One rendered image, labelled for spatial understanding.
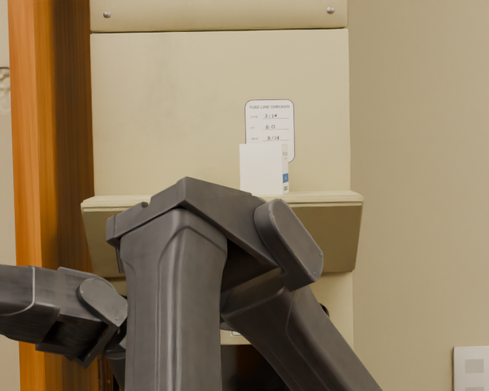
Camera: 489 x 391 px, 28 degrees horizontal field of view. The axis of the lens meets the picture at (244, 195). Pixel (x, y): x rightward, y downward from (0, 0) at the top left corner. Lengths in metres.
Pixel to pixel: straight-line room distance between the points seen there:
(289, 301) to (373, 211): 0.93
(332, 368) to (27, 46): 0.56
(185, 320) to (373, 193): 1.06
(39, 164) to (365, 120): 0.69
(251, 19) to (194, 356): 0.67
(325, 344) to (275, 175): 0.38
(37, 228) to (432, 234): 0.77
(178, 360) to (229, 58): 0.66
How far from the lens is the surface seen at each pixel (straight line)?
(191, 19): 1.22
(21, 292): 0.95
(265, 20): 1.22
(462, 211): 1.69
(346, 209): 1.11
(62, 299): 0.96
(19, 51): 1.15
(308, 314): 0.77
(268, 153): 1.13
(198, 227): 0.67
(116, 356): 0.97
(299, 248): 0.74
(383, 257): 1.67
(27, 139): 1.14
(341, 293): 1.23
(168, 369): 0.61
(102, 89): 1.22
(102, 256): 1.17
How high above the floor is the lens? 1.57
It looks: 3 degrees down
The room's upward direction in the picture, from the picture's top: 1 degrees counter-clockwise
